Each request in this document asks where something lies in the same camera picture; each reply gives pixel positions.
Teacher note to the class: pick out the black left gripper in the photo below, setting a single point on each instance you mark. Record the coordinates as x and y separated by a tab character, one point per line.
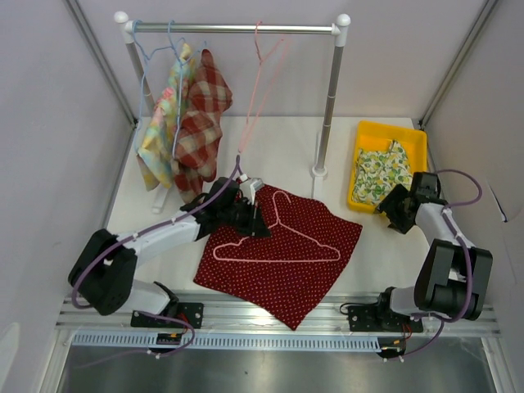
255	221

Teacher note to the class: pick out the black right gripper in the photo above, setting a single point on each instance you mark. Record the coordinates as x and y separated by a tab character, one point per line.
401	225

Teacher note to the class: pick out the pink wire hanger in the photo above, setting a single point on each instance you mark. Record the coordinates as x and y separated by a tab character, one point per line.
269	66
285	244

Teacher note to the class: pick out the red polka dot skirt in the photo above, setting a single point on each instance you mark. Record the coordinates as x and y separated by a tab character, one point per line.
279	284

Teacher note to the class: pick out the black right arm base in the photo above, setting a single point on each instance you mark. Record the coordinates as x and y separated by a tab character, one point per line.
372	318

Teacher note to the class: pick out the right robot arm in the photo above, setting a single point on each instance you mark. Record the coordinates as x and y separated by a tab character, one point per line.
453	280

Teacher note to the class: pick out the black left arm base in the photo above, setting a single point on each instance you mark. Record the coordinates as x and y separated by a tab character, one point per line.
191	313

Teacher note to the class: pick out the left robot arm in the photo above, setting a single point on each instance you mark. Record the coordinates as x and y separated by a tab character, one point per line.
104	273

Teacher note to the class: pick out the pastel plaid skirt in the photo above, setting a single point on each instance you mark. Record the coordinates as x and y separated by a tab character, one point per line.
154	152

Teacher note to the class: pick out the red plaid skirt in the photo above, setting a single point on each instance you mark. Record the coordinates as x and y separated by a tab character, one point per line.
196	151

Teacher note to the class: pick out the lemon print cloth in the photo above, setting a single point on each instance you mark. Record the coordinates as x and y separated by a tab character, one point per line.
378	172

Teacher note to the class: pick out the yellow plastic tray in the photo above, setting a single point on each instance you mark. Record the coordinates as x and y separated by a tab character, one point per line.
373	136

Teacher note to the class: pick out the white clothes rack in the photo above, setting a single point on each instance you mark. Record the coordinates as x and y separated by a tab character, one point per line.
338	30

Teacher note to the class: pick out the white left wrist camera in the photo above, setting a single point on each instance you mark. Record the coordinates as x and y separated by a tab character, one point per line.
249	187

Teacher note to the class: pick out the aluminium front rail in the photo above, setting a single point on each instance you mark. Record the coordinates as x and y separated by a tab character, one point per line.
224	313

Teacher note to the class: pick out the slotted cable duct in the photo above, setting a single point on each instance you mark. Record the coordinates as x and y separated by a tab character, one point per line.
223	341

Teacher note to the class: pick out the blue wire hanger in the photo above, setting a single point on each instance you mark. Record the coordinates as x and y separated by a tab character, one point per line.
140	59
183	56

